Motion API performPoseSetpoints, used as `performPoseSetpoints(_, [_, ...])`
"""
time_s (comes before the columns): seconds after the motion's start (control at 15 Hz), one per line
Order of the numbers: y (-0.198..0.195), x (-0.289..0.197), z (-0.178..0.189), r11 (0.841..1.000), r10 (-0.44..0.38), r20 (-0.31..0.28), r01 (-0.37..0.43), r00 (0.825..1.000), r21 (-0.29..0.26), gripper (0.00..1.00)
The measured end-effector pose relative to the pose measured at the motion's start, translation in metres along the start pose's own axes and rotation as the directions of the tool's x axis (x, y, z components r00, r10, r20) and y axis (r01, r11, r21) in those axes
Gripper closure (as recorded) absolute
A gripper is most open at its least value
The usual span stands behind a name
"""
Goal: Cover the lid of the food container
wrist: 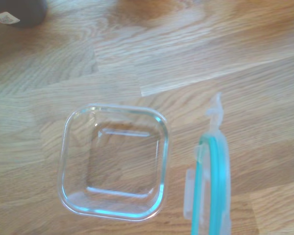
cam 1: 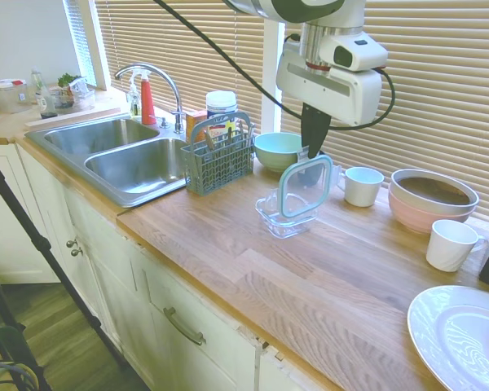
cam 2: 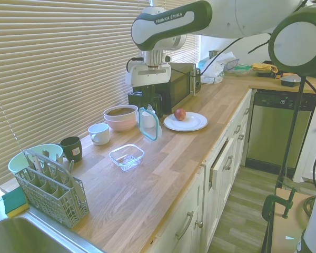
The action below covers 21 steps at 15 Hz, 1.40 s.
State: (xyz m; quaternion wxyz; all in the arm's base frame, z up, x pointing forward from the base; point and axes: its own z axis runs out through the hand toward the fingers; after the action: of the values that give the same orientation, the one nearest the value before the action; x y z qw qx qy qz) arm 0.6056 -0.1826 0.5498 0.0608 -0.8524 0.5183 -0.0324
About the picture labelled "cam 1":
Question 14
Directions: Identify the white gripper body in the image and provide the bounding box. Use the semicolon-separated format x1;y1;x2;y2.
275;38;383;126

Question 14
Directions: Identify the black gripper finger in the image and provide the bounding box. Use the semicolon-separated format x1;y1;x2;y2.
301;103;317;159
314;109;331;160

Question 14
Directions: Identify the clear lid with teal seal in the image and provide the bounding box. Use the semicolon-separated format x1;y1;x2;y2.
266;145;346;220

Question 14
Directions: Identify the square glass food container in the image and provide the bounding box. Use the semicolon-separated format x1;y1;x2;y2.
255;193;318;239

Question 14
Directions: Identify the clear container with greens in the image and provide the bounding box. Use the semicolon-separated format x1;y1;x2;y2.
51;72;96;111

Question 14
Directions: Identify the light green bowl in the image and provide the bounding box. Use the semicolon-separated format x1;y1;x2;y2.
253;132;311;174

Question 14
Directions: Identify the black cup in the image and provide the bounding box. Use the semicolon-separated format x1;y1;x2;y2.
296;154;326;187

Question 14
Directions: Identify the white mug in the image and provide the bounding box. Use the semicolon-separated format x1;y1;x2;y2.
336;166;385;208
425;219;489;273

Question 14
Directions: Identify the wide beige window blind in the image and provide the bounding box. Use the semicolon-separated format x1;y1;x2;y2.
284;0;489;223

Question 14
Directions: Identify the white canister with blue label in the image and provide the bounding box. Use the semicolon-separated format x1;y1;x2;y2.
205;90;239;123

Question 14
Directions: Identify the grey plastic cutlery basket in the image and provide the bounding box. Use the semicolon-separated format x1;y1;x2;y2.
181;110;257;194

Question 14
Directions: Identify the orange cardboard box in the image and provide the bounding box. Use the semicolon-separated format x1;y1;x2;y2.
185;108;209;143

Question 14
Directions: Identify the pink bowl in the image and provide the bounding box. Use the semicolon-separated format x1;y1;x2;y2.
388;187;478;235

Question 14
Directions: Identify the chrome faucet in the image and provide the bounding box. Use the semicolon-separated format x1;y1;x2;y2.
114;63;186;134

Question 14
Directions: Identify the red spray bottle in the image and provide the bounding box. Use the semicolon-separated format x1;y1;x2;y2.
139;68;158;125

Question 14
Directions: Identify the narrow beige window blind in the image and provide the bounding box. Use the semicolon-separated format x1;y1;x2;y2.
93;0;266;135

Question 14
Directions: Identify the clear spray bottle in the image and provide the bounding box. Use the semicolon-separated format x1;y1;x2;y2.
126;68;143;119

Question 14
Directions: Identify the stainless steel double sink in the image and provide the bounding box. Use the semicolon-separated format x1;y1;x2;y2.
24;117;188;209

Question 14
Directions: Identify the light wooden strip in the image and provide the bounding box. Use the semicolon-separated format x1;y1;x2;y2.
24;108;121;127

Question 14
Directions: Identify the white kitchen cabinet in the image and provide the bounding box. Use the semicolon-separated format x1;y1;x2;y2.
0;142;311;391

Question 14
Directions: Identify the white dinner plate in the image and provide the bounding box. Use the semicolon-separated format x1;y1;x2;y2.
407;284;489;391

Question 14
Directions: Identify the white side window blind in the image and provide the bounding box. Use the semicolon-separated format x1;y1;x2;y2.
63;0;97;85

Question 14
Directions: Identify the clear glass bottle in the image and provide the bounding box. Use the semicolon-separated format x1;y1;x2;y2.
30;68;59;120

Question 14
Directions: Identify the black tripod stand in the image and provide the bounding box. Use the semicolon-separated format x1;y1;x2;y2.
0;146;127;370

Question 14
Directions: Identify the white lidded plastic tub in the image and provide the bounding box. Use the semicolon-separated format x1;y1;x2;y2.
0;79;29;114

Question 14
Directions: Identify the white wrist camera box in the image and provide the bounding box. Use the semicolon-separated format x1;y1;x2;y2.
331;34;389;72

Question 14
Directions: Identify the metal drawer handle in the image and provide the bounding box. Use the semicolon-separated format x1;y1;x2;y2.
163;307;207;347

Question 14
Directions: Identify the dark green metal frame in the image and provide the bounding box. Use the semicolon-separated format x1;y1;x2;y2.
0;323;52;391

